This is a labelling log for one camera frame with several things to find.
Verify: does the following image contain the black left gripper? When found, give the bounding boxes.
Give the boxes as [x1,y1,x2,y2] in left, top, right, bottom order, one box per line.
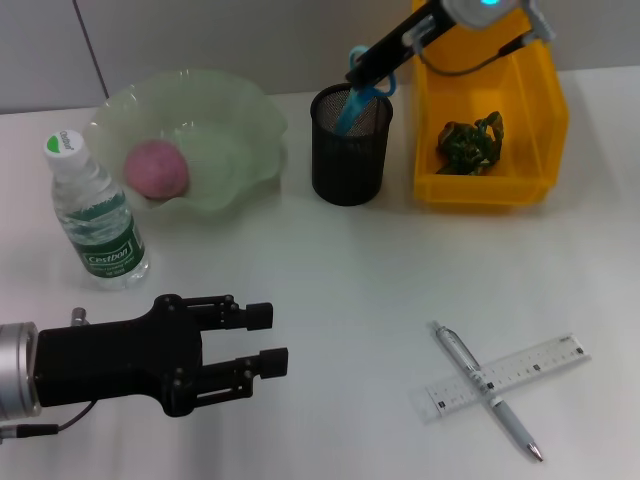
[34,294,275,419]

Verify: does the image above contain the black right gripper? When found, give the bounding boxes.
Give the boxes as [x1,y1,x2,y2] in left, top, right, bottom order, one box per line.
[345,0,456,87]

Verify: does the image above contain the blue scissors with sheath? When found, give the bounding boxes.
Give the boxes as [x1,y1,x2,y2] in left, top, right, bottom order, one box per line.
[334,45,400,137]

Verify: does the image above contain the green plastic wrapper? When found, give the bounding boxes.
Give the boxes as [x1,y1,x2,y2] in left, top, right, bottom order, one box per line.
[434,110,505,177]

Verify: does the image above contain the green label water bottle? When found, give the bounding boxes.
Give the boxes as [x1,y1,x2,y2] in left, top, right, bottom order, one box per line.
[42,128,150,291]

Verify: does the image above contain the pink peach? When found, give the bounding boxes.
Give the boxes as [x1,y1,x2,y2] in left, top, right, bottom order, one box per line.
[123,139,191,200]

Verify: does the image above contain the grey retractable pen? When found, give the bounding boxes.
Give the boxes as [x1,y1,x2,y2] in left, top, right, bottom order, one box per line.
[432,320,545,462]

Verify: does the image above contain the clear plastic ruler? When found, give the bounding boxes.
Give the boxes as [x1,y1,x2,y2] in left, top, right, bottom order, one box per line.
[409,335,591,425]

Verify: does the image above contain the black mesh pen holder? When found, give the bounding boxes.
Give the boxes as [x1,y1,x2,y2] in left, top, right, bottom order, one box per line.
[309,83,395,206]

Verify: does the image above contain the pale green glass fruit plate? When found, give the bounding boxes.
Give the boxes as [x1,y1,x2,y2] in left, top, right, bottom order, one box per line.
[82,68,289,226]

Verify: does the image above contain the yellow plastic bin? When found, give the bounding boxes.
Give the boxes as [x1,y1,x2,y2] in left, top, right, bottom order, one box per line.
[410,0,570,207]

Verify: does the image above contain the right gripper cable with plug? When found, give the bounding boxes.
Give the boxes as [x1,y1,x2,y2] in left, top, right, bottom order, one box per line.
[413,0,557,77]

